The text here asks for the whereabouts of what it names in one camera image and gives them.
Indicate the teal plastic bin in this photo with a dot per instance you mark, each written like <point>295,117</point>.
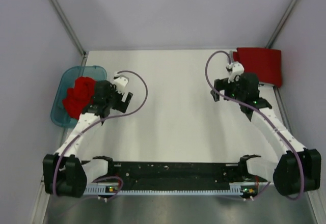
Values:
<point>59,115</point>

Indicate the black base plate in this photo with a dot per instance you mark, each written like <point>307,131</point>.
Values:
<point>171,176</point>

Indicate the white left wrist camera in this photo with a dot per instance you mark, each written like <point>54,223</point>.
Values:
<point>120,81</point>

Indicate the folded grey t-shirt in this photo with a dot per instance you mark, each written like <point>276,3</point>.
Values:
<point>230,56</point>

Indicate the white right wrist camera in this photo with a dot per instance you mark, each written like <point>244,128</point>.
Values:
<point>235,70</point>

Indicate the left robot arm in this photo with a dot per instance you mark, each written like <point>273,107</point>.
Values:
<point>65,172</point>

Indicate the dark red t-shirt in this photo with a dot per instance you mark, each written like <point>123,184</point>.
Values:
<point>265,63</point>

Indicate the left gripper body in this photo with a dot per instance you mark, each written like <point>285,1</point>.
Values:
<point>114,100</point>

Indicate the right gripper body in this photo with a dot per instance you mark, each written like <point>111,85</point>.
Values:
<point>232,90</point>

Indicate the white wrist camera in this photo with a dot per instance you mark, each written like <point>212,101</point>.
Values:
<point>235,70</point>
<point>120,81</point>

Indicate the bright red t-shirt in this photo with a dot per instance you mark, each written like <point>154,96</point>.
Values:
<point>79,96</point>

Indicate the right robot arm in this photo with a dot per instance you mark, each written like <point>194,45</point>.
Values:
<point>297,168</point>

